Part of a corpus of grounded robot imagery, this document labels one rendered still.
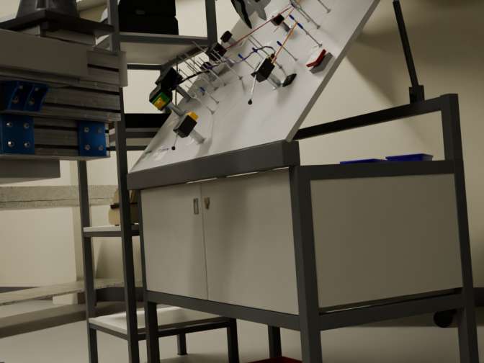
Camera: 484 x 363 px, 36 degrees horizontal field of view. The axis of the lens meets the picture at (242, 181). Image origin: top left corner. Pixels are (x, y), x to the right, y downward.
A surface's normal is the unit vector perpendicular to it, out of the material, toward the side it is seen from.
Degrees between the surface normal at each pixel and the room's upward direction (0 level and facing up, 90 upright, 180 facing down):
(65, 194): 90
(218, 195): 90
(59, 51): 90
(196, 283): 90
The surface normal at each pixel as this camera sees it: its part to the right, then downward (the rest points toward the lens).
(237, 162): -0.87, 0.04
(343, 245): 0.48, -0.07
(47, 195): 0.83, -0.07
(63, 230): -0.56, 0.00
